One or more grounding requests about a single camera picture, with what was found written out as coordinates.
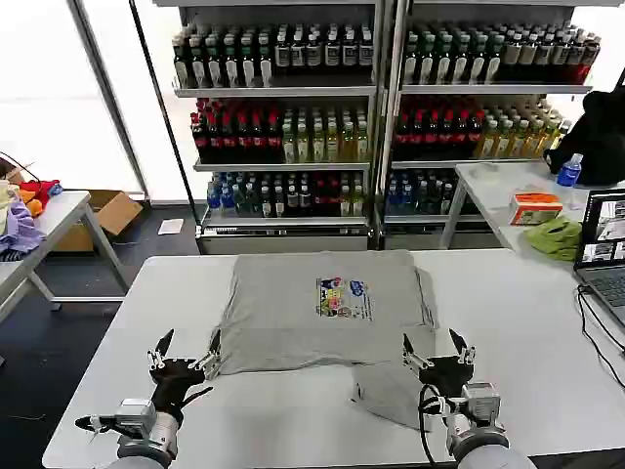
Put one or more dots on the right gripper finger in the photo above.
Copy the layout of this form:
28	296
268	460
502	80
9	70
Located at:
412	354
464	348

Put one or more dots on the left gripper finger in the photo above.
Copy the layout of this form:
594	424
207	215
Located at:
211	354
163	344

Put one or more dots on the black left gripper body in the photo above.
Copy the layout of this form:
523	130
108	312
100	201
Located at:
173	383

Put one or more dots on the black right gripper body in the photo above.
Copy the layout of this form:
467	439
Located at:
445	373

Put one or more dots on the grey printed t-shirt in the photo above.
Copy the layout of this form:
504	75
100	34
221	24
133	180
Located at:
312	312

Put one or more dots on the white paper sheet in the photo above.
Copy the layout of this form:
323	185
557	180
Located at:
171	226

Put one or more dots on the green cloth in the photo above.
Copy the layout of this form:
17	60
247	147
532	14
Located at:
554	239

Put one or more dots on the open cardboard box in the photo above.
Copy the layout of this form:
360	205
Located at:
114	210

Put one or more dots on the orange tissue box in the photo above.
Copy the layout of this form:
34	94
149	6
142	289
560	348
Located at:
534	207

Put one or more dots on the grey side table with clothes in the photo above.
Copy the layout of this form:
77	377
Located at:
63	210

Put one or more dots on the grey laptop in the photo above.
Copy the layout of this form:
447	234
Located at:
603	254

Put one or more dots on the purple cloth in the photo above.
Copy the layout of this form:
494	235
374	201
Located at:
17	227

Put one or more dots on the orange cloth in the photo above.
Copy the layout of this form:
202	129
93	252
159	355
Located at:
33	205

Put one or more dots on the red cloth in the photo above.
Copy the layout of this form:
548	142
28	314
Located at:
41	188

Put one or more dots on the blue water bottle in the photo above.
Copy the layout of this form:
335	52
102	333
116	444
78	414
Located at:
569	172

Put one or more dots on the cream cloth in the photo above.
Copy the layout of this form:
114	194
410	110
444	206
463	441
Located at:
7	195

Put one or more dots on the shelf of bottles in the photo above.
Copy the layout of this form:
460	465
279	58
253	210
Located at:
483	117
278	122

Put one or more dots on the black slanted pole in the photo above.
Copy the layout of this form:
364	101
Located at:
166	98

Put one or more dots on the grey window frame post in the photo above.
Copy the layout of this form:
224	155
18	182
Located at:
107	83

